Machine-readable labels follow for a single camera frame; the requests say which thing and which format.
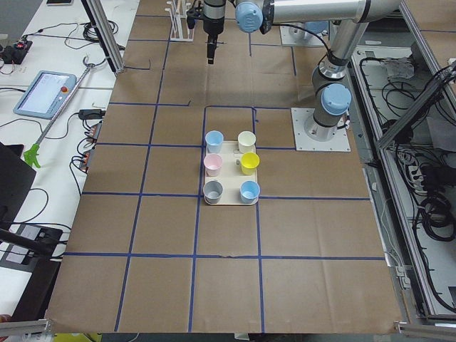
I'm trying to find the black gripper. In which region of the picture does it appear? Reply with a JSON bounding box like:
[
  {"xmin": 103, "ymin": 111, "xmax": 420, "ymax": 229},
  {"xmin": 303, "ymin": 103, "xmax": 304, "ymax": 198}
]
[{"xmin": 186, "ymin": 0, "xmax": 226, "ymax": 65}]

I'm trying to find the light blue cup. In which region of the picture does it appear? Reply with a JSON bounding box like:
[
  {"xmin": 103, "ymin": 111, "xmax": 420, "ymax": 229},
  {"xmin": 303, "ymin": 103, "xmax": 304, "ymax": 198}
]
[{"xmin": 204, "ymin": 130, "xmax": 224, "ymax": 153}]

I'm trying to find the cream white cup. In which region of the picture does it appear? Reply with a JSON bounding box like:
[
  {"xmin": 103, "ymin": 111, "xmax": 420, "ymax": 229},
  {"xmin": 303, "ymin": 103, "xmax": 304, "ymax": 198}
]
[{"xmin": 237, "ymin": 131, "xmax": 256, "ymax": 153}]

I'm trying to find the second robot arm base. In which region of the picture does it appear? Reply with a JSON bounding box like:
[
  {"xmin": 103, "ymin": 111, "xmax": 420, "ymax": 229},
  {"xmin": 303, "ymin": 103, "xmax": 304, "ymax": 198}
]
[{"xmin": 280, "ymin": 21, "xmax": 328, "ymax": 47}]

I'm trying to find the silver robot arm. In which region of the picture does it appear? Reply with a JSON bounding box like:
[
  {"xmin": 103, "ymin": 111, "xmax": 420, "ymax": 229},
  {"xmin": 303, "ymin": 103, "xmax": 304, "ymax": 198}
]
[{"xmin": 232, "ymin": 0, "xmax": 400, "ymax": 128}]

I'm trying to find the pink cup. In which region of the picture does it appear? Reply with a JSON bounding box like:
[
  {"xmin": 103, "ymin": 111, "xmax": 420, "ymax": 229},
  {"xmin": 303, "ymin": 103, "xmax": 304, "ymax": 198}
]
[{"xmin": 203, "ymin": 153, "xmax": 223, "ymax": 177}]

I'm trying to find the yellow cup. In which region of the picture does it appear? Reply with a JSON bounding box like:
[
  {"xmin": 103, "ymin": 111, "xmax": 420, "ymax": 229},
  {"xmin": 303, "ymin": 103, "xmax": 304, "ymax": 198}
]
[{"xmin": 240, "ymin": 152, "xmax": 260, "ymax": 175}]

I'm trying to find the grey cup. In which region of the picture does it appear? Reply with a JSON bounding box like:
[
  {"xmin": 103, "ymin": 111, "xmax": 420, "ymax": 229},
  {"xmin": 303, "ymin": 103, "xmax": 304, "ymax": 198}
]
[{"xmin": 203, "ymin": 180, "xmax": 223, "ymax": 204}]

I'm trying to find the blue cup front right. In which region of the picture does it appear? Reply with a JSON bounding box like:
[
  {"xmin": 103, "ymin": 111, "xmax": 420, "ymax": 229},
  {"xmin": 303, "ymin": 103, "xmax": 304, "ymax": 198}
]
[{"xmin": 240, "ymin": 180, "xmax": 260, "ymax": 204}]

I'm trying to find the beige plastic tray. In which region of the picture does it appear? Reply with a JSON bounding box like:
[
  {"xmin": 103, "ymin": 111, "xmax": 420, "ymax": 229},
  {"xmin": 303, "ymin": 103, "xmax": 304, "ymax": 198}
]
[{"xmin": 203, "ymin": 141, "xmax": 259, "ymax": 205}]

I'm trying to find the black power adapter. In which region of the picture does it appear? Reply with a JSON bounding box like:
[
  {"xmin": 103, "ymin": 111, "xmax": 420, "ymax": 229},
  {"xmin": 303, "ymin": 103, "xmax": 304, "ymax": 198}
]
[{"xmin": 78, "ymin": 108, "xmax": 105, "ymax": 120}]

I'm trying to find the blue teach pendant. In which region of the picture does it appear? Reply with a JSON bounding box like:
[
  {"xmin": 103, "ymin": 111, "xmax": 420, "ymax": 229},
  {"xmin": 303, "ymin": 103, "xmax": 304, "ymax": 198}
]
[{"xmin": 13, "ymin": 71, "xmax": 77, "ymax": 119}]

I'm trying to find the black monitor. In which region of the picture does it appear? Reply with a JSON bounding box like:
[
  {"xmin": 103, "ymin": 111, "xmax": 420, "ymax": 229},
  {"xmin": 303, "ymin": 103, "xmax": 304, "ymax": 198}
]
[{"xmin": 1, "ymin": 144, "xmax": 36, "ymax": 230}]

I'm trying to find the white wire cup rack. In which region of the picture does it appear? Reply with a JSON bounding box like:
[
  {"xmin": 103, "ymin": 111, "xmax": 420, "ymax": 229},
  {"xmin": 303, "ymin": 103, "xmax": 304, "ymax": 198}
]
[{"xmin": 165, "ymin": 0, "xmax": 194, "ymax": 42}]

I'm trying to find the aluminium frame post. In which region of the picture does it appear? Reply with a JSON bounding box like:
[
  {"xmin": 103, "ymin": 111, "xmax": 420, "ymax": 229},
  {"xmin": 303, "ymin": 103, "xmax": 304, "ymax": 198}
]
[{"xmin": 81, "ymin": 0, "xmax": 125, "ymax": 75}]

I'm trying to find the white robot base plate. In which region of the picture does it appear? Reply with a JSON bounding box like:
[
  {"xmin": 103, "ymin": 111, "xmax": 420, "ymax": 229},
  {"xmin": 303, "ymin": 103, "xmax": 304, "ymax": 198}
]
[{"xmin": 291, "ymin": 108, "xmax": 351, "ymax": 152}]

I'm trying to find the metal reacher grabber green handle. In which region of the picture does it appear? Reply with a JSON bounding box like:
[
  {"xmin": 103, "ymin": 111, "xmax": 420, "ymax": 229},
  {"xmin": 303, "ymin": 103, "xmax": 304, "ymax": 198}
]
[{"xmin": 24, "ymin": 56, "xmax": 105, "ymax": 168}]

